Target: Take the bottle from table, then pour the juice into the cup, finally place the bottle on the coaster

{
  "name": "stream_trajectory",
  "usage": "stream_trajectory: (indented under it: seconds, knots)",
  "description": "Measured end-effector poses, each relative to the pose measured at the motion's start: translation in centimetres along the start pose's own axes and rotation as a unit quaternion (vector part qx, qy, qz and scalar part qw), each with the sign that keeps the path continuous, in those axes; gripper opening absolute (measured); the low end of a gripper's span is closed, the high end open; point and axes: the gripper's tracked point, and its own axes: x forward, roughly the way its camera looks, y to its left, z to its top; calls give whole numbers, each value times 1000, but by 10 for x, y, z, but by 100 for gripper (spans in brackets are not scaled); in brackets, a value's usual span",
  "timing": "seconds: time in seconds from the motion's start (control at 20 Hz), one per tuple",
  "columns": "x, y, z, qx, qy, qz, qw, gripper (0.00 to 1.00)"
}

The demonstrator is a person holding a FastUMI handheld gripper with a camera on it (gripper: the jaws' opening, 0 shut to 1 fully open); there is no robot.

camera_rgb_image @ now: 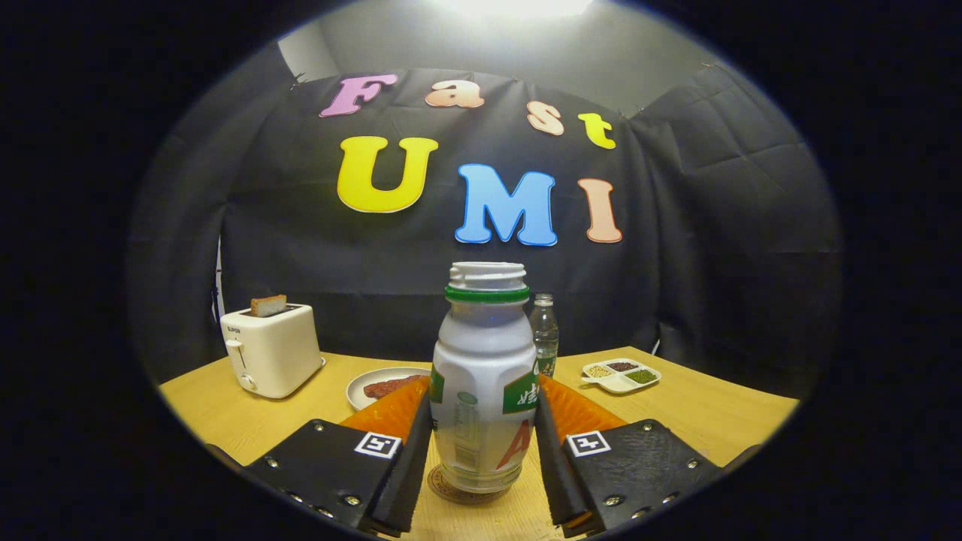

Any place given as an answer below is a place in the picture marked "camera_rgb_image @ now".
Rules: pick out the black backdrop cloth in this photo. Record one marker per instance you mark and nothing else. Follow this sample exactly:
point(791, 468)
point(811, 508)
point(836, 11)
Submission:
point(376, 263)

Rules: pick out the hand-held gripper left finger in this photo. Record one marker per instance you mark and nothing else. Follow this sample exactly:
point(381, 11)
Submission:
point(406, 481)

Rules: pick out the red sausage meat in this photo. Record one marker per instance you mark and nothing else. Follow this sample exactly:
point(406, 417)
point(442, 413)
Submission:
point(391, 387)

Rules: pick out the brown toast slice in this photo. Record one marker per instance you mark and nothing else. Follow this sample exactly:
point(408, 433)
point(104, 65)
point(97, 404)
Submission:
point(268, 305)

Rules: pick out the white juice bottle green label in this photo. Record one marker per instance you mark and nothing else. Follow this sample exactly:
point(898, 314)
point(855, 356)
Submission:
point(481, 361)

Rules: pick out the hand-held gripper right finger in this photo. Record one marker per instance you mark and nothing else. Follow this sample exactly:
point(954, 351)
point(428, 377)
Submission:
point(556, 473)

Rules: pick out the pile of yellow soybeans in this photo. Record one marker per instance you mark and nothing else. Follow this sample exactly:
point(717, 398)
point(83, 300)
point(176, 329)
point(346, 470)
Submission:
point(599, 371)

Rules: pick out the pile of green beans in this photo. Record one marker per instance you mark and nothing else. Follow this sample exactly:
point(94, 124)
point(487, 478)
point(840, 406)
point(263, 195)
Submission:
point(642, 376)

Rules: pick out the round cork coaster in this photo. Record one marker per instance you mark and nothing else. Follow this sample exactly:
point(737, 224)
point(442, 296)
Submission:
point(451, 494)

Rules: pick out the pile of dark beans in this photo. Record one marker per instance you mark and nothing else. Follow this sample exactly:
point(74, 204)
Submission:
point(622, 366)

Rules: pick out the clear plastic water bottle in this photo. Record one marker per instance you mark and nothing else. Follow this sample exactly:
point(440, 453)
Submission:
point(546, 330)

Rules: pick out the white divided dish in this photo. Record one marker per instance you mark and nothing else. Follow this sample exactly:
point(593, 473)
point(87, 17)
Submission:
point(615, 385)

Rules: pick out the wooden table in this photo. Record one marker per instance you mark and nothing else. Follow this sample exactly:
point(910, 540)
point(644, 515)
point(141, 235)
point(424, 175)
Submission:
point(714, 421)

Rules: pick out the round white plate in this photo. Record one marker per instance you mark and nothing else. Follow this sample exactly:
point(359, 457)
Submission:
point(361, 394)

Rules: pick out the white toaster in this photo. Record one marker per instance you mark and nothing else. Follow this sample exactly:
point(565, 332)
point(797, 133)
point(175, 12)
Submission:
point(274, 353)

